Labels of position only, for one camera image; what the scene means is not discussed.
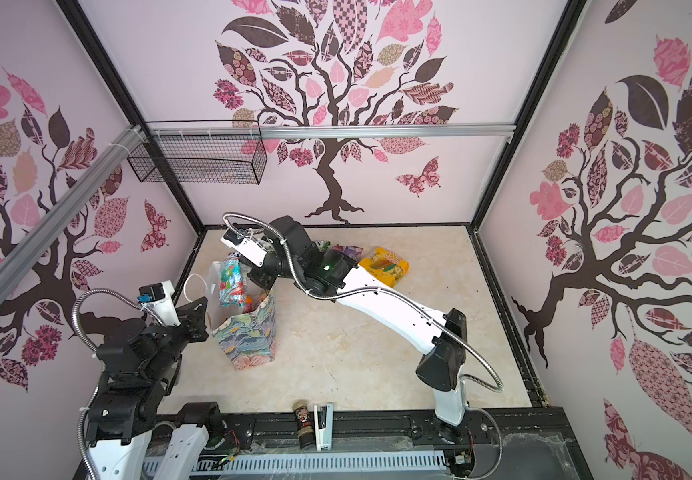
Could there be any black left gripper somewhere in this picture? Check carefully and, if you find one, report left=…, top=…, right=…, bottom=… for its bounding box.
left=146, top=296, right=211, bottom=381

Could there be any teal Fox's candy bag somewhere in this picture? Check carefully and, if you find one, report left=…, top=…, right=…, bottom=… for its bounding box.
left=218, top=254, right=248, bottom=308

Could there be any floral paper bag white inside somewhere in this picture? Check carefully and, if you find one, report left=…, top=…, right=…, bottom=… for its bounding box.
left=184, top=260, right=277, bottom=371

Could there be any yellow snack pack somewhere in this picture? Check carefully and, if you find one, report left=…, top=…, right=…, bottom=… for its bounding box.
left=359, top=247, right=410, bottom=288

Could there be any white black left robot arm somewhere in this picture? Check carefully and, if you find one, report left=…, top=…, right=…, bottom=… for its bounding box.
left=78, top=297, right=226, bottom=479

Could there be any green yellow candy bag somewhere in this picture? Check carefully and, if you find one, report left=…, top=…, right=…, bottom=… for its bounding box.
left=316, top=240, right=330, bottom=252

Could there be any purple candy bag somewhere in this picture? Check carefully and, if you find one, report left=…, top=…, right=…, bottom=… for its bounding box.
left=332, top=244, right=364, bottom=262

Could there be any right metal flexible conduit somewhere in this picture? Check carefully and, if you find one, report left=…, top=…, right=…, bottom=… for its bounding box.
left=222, top=212, right=505, bottom=480

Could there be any metal flexible conduit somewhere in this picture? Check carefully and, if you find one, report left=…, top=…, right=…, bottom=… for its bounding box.
left=222, top=212, right=505, bottom=480
left=70, top=287, right=143, bottom=480

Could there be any left metal flexible conduit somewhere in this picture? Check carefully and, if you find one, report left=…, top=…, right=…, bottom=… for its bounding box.
left=70, top=287, right=143, bottom=480

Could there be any small dark spice jar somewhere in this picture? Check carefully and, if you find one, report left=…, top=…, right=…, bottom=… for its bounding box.
left=293, top=400, right=316, bottom=450

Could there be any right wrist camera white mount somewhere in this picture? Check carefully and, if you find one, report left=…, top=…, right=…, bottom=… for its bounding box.
left=221, top=230, right=269, bottom=267

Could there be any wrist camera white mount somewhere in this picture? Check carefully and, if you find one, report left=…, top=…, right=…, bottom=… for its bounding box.
left=221, top=230, right=269, bottom=267
left=138, top=280, right=181, bottom=327

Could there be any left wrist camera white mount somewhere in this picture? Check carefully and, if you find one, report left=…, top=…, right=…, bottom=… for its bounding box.
left=138, top=280, right=181, bottom=327

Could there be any black wire basket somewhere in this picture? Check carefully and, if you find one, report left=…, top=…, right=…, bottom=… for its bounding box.
left=127, top=120, right=269, bottom=185

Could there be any aluminium rail back wall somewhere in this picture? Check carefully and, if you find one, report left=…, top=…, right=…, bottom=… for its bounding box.
left=150, top=123, right=516, bottom=140

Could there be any aluminium rail wall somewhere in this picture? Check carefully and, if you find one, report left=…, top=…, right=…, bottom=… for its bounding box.
left=150, top=123, right=516, bottom=140
left=0, top=126, right=145, bottom=305

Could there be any white slotted cable duct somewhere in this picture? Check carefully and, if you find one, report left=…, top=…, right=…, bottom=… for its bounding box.
left=140, top=451, right=448, bottom=479

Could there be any aluminium rail left wall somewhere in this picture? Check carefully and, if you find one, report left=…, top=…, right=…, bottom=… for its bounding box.
left=0, top=126, right=145, bottom=305

